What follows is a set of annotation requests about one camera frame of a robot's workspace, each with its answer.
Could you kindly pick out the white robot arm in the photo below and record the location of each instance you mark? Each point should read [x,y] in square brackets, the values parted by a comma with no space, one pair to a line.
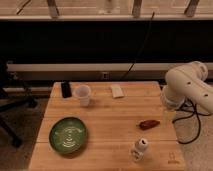
[187,82]

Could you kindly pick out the small white bottle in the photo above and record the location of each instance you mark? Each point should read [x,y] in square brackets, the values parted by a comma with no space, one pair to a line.
[139,149]

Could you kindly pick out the white rectangular block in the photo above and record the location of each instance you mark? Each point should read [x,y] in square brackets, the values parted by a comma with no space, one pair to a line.
[116,91]

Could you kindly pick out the translucent plastic cup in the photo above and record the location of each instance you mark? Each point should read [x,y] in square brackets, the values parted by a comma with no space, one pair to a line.
[83,93]

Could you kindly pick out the black smartphone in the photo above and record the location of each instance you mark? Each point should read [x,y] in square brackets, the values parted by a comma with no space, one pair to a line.
[66,90]

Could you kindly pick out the green ceramic plate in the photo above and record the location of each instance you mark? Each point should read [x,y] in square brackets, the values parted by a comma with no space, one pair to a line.
[68,135]

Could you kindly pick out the black office chair base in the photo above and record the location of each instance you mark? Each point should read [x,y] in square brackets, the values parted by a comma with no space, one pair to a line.
[7,78]

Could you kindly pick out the white wall outlet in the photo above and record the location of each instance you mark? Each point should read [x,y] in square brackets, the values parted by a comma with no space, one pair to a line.
[105,75]

